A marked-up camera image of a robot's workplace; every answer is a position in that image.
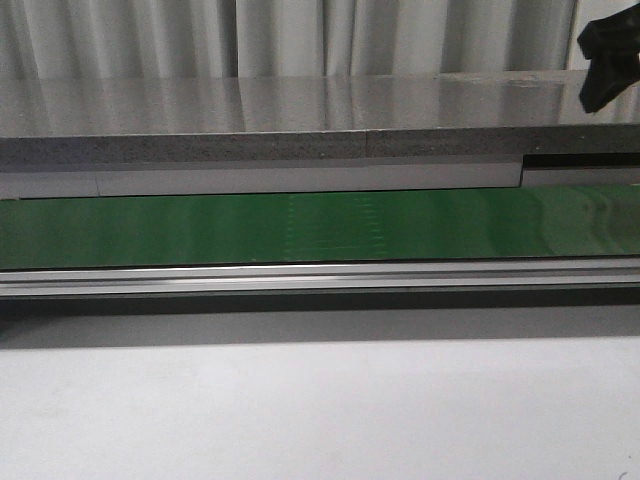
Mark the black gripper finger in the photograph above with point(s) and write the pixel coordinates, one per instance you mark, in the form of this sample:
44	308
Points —
611	45

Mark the white pleated curtain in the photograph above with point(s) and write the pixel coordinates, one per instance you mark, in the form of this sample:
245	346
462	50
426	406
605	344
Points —
216	39

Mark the green conveyor belt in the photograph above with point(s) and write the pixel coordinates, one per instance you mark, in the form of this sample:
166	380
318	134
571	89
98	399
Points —
485	223

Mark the grey conveyor back rail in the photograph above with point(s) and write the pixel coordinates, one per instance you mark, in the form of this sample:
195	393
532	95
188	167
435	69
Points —
336	175

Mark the aluminium conveyor front rail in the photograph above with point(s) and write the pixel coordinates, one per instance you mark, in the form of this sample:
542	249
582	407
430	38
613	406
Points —
172	281

